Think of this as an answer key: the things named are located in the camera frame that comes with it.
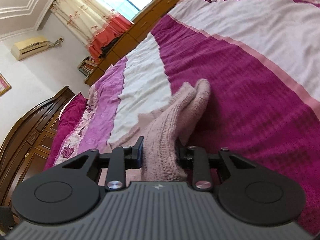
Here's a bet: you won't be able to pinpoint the pink knit cardigan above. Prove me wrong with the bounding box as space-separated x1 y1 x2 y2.
106 79 210 182

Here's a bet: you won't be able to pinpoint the dark clothes on cabinet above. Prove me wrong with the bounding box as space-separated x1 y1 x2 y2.
98 36 121 59

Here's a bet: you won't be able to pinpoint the magenta velvet pillow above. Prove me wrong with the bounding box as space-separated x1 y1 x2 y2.
43 93 87 171

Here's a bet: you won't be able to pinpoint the dark wooden headboard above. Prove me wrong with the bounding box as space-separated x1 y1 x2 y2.
1 86 75 206

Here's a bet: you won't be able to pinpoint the stack of books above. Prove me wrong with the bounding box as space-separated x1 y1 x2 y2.
77 56 98 77

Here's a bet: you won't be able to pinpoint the light wooden window cabinet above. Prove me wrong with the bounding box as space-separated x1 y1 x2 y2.
85 0 179 86

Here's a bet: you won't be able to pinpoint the striped purple floral bedspread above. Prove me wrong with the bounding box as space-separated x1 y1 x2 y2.
54 0 319 234

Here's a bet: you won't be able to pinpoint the cream and orange curtain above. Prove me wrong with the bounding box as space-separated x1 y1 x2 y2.
50 0 133 61

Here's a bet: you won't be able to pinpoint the framed pink wall picture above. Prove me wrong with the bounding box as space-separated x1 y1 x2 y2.
0 74 11 96

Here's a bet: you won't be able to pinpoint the wall air conditioner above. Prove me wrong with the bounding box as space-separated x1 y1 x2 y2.
11 36 50 61

